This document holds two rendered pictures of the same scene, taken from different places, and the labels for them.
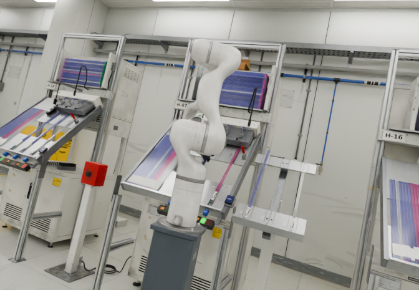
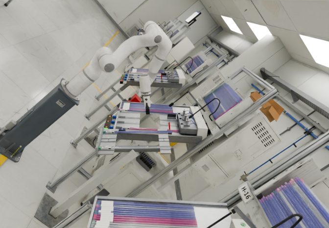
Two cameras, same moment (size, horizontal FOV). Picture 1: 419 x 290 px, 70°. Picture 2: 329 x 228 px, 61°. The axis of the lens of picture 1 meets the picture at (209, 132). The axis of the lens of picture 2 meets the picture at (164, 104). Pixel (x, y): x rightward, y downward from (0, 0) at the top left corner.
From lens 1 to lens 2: 1.89 m
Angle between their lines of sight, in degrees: 51
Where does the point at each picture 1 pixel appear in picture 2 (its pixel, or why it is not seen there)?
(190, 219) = (70, 86)
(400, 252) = (104, 204)
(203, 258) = not seen: hidden behind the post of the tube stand
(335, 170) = not seen: outside the picture
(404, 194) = (176, 214)
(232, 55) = (150, 32)
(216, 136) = (104, 58)
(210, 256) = not seen: hidden behind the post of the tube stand
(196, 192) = (80, 77)
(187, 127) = (102, 49)
